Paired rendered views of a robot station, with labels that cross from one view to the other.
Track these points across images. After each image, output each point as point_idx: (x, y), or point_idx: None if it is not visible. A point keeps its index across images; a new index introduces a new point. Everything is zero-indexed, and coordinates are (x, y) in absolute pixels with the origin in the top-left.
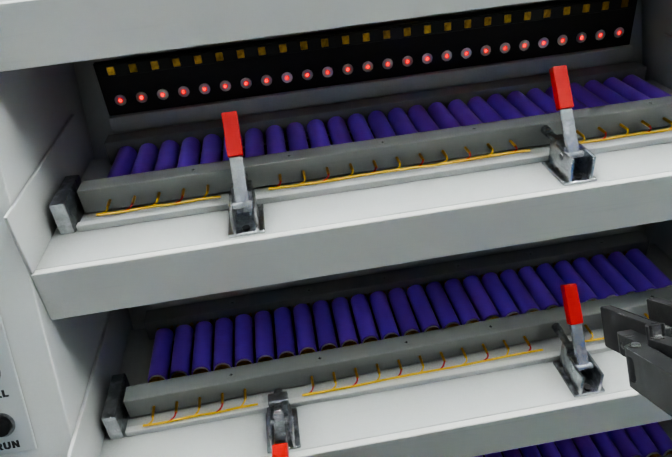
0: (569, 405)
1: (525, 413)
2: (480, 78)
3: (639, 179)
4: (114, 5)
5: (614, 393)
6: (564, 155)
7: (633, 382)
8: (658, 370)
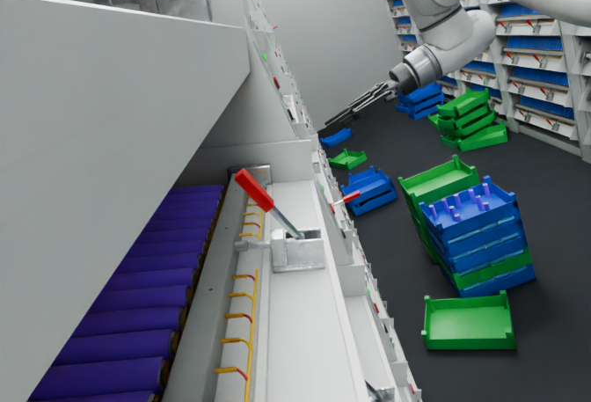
0: (323, 173)
1: (324, 179)
2: None
3: (293, 102)
4: (255, 36)
5: (320, 168)
6: (286, 98)
7: (361, 117)
8: (369, 104)
